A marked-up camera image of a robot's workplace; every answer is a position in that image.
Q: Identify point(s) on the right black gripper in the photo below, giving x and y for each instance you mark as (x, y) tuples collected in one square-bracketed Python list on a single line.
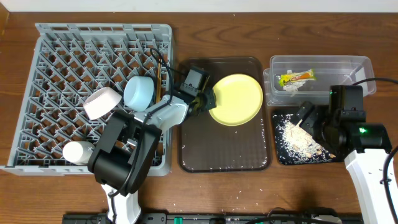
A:
[(310, 117)]

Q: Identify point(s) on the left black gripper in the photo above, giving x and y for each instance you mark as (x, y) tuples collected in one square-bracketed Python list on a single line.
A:
[(204, 99)]

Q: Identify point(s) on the wooden chopstick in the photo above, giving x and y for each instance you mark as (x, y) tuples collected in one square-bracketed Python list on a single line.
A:
[(158, 84)]

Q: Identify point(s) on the yellow round plate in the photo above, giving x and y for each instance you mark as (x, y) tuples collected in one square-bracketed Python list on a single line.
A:
[(239, 98)]

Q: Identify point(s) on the light blue bowl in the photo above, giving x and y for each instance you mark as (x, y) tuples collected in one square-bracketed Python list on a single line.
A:
[(138, 93)]

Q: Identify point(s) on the green orange snack wrapper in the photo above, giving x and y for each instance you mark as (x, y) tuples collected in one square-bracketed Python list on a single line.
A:
[(307, 75)]

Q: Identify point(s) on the pink white bowl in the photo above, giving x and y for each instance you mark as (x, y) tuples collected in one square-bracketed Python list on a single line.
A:
[(101, 102)]

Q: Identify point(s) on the white cup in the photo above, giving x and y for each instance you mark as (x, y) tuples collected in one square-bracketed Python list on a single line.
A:
[(78, 152)]

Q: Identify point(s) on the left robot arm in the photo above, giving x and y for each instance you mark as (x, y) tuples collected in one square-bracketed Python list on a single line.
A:
[(123, 155)]

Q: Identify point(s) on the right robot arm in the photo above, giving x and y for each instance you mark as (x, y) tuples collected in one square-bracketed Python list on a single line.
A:
[(365, 148)]

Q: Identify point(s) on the spilled rice food waste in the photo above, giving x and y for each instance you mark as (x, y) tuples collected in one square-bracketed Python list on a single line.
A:
[(298, 141)]

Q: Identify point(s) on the black waste tray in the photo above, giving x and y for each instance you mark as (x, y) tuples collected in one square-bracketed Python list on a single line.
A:
[(280, 149)]

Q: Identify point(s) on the clear plastic waste bin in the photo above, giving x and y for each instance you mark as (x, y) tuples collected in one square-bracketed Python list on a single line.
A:
[(328, 69)]

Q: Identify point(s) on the dark brown serving tray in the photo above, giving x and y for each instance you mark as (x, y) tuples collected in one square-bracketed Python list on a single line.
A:
[(208, 146)]

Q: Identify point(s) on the grey plastic dish rack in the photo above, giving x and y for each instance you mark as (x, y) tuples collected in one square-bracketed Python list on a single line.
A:
[(71, 62)]

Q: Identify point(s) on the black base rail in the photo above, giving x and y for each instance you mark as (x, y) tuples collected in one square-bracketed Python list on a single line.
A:
[(326, 214)]

